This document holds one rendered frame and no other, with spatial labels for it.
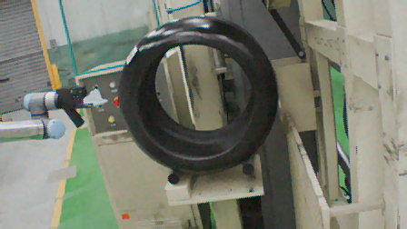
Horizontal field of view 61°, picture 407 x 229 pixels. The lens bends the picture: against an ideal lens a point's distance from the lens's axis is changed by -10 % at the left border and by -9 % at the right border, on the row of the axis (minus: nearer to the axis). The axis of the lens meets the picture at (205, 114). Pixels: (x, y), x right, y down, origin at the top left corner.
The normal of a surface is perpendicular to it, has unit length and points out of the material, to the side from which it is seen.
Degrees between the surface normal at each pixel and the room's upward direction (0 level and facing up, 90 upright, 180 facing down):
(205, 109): 90
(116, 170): 90
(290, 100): 90
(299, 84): 90
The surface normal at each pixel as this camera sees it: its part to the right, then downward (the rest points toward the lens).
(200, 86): -0.09, 0.29
